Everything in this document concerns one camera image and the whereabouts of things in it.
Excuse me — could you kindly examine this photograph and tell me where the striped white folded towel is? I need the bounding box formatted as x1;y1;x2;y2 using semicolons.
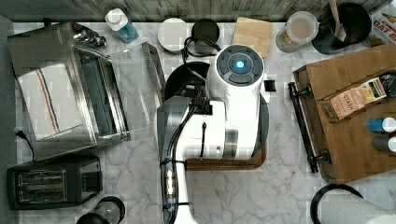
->
18;63;82;141

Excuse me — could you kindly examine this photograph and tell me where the black round canister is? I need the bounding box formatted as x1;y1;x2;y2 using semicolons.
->
191;19;219;54

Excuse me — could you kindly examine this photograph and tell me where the cinnamon oat bites cereal box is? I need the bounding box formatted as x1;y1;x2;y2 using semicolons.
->
371;3;396;45

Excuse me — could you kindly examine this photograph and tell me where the stash tea box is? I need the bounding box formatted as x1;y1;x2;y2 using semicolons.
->
321;77;387;121

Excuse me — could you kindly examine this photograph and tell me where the grey shaker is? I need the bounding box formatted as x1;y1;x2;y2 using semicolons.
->
372;136;396;152

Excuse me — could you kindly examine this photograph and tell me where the stainless steel toaster oven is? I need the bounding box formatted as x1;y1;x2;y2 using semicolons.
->
7;22;130;161

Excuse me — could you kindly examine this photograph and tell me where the black utensil holder cup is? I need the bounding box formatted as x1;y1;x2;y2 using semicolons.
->
312;3;372;55

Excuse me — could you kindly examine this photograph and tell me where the black drawer handle bar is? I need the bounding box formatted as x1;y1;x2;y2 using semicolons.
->
288;82;331;174

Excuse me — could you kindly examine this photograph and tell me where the black two-slot toaster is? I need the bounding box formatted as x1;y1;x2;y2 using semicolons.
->
7;155;103;210

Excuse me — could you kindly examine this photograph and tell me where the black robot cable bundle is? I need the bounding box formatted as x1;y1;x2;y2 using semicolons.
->
159;104;200;224

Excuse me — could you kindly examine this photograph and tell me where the black power cord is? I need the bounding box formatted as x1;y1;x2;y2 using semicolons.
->
15;130;35;161

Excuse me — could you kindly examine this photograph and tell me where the blue soap bottle white cap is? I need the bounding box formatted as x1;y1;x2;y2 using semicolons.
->
105;8;138;44

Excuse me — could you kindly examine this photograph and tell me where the black paper towel holder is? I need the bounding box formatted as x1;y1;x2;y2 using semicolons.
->
310;184;362;224

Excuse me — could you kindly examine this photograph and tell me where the teal canister wooden lid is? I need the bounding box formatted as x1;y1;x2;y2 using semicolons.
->
233;17;273;58

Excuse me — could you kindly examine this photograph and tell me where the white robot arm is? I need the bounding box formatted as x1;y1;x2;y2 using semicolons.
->
154;45;269;224

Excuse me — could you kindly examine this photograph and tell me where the wooden spoon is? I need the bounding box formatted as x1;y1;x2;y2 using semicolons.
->
329;0;347;41

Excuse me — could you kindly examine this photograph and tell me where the white paper towel roll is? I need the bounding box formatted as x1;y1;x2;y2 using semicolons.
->
319;194;396;224

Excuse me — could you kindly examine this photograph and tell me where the wooden drawer box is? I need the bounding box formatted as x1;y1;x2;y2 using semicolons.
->
293;44;396;184

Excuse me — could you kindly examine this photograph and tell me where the wooden cutting board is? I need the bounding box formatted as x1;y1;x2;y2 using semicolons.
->
186;146;266;171

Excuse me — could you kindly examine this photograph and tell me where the black pot with lid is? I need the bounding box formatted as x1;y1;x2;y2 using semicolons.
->
77;196;125;224

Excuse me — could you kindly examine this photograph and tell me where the glass oven door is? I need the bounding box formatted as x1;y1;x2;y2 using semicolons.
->
110;42;164;132

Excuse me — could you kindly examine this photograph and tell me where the blue shaker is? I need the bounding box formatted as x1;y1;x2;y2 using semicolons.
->
366;118;396;133

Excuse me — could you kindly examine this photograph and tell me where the glass jar with white lid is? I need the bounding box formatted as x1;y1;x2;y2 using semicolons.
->
276;11;318;53

